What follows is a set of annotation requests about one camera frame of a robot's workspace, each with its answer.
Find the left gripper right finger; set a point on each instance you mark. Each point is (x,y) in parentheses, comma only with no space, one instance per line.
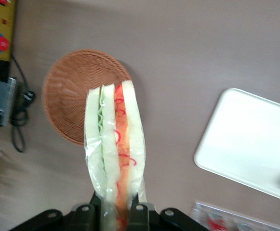
(143,216)

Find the clear acrylic bottle rack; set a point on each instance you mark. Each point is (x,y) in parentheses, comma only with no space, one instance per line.
(262,216)

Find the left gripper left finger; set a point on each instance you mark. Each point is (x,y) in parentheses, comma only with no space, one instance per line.
(85,216)

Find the beige plastic serving tray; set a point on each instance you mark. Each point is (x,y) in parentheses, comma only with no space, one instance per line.
(245,144)

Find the plastic-wrapped triangle sandwich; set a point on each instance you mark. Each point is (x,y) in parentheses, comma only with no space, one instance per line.
(110,144)

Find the red rocker switch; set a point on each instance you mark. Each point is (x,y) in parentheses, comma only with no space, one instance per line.
(2,1)

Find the brown round wicker basket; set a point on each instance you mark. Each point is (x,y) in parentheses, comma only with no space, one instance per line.
(70,96)

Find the black power plug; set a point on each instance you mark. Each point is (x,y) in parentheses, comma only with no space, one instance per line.
(29,97)

